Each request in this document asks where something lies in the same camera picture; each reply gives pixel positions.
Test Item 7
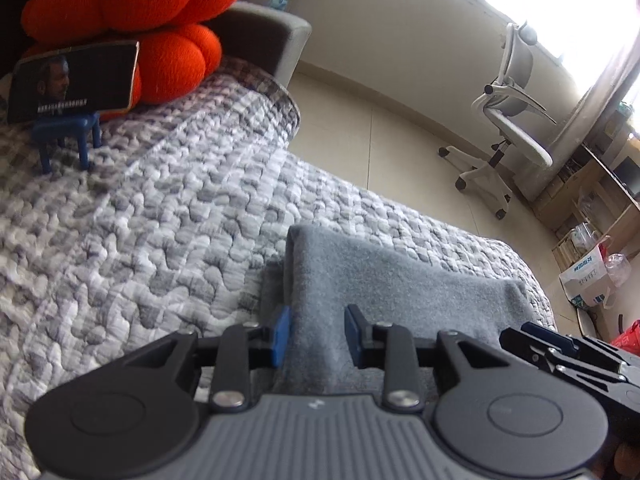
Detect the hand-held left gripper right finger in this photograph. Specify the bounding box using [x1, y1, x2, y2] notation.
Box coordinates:
[344, 304, 506, 411]

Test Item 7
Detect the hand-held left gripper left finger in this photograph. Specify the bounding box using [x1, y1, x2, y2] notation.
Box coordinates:
[122, 306, 293, 411]

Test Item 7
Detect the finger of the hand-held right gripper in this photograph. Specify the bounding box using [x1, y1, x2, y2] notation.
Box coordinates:
[499, 327, 640, 398]
[520, 321, 640, 368]

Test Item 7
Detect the grey knit sweater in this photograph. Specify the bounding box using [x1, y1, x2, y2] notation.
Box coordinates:
[260, 224, 538, 396]

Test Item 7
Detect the red box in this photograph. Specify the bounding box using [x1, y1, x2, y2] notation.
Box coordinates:
[610, 320, 640, 356]

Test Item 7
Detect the clear plastic bag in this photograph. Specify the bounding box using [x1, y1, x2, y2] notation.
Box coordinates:
[602, 252, 632, 288]

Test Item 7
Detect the wooden desk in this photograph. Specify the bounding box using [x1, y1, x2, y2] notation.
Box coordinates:
[532, 130, 640, 271]

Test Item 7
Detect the grey checked quilted blanket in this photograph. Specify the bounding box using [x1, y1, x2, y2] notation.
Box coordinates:
[0, 55, 558, 480]

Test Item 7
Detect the black monitor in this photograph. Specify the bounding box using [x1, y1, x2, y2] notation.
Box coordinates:
[619, 154, 640, 187]

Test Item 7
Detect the white office chair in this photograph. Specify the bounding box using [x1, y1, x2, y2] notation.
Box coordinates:
[439, 21, 558, 220]

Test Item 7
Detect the beige curtain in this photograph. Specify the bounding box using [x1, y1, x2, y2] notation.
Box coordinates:
[520, 35, 640, 201]

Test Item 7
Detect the blue phone stand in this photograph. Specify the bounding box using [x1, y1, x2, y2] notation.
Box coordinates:
[31, 112, 102, 176]

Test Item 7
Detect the smartphone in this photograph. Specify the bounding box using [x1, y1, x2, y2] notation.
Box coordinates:
[7, 40, 141, 123]

